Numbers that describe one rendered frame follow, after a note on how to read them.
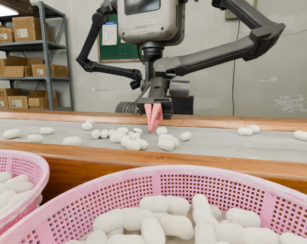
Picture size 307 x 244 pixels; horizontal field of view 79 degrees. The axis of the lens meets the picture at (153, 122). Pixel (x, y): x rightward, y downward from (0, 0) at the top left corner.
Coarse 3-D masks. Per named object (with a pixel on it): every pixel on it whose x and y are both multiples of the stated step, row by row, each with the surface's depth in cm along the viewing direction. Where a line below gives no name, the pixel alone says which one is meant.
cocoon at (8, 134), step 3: (15, 129) 47; (6, 132) 45; (9, 132) 45; (12, 132) 46; (15, 132) 47; (18, 132) 47; (3, 135) 45; (6, 135) 45; (9, 135) 45; (12, 135) 46; (15, 135) 47; (18, 135) 47; (6, 138) 46; (9, 138) 46
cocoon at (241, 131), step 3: (240, 129) 49; (243, 129) 49; (246, 129) 49; (249, 129) 48; (240, 132) 49; (243, 132) 49; (246, 132) 48; (249, 132) 48; (252, 132) 48; (246, 135) 49; (249, 135) 49
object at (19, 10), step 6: (0, 0) 38; (6, 0) 38; (12, 0) 39; (18, 0) 40; (24, 0) 42; (6, 6) 40; (12, 6) 40; (18, 6) 41; (24, 6) 42; (30, 6) 43; (18, 12) 43; (24, 12) 43; (30, 12) 44
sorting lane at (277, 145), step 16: (0, 128) 58; (16, 128) 58; (32, 128) 58; (64, 128) 58; (80, 128) 58; (96, 128) 58; (112, 128) 58; (128, 128) 58; (144, 128) 58; (176, 128) 58; (192, 128) 58; (208, 128) 57; (80, 144) 42; (96, 144) 42; (112, 144) 42; (192, 144) 42; (208, 144) 42; (224, 144) 42; (240, 144) 42; (256, 144) 42; (272, 144) 42; (288, 144) 42; (304, 144) 42; (288, 160) 33; (304, 160) 33
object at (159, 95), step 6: (150, 90) 58; (156, 90) 56; (162, 90) 56; (150, 96) 55; (156, 96) 54; (162, 96) 55; (162, 102) 52; (168, 102) 52; (144, 108) 57; (162, 108) 55; (168, 108) 55
